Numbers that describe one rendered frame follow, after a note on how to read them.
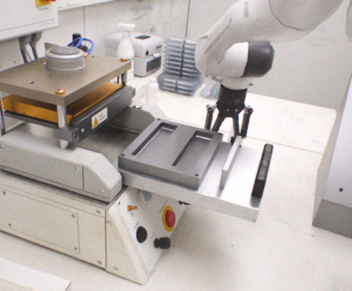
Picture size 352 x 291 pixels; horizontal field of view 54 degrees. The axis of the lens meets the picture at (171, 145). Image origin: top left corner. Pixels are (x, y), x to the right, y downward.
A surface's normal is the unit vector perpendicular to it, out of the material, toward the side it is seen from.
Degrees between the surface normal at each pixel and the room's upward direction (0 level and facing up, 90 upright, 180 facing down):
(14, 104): 90
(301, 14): 133
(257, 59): 77
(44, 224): 90
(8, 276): 2
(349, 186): 44
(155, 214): 65
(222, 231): 0
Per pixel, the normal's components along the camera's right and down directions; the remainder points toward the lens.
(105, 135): 0.08, -0.87
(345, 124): -0.21, -0.33
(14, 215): -0.34, 0.43
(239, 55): 0.15, 0.08
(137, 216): 0.88, -0.15
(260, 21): -0.76, 0.26
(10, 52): 0.94, 0.24
